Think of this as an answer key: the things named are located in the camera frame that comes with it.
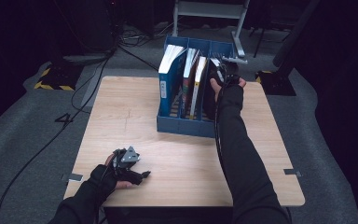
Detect grey metal beam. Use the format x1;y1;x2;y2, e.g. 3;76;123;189
80;63;110;108

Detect tangle of floor cables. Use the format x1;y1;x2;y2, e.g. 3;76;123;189
117;24;175;48

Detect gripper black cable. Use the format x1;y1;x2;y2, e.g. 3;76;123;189
213;82;231;175
95;160;116;224

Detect yellow book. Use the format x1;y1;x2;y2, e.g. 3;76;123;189
188;55;209;120

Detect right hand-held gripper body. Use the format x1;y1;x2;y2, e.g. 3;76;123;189
213;53;249;87

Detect colourful illustrated book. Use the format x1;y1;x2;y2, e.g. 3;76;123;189
180;48;200;119

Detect black yellow striped stand base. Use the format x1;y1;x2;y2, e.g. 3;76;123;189
33;63;76;91

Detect white metal stand frame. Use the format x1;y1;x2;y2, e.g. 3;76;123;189
172;0;250;59

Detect person's left hand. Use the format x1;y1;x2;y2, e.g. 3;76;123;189
89;154;134;200

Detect long black floor cable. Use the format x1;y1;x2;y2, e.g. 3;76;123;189
0;55;111;224

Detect black slanted pole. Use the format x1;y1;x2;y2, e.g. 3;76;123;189
272;0;321;68

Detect person's right hand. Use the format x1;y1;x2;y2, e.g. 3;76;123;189
209;77;247;110

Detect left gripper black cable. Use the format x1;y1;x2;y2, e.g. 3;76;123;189
95;160;116;224

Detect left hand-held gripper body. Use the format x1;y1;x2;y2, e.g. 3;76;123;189
111;145;141;178

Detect grey tape tab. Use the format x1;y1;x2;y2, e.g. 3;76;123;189
283;168;302;177
60;173;84;183

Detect blue plastic file rack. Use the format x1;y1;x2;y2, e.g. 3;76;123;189
156;35;241;139

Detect black hardcover book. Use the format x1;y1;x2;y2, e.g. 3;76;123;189
202;57;227;121

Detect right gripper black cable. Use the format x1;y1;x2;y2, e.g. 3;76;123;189
213;82;231;175

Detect thick blue book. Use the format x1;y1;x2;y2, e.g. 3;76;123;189
158;44;188;118

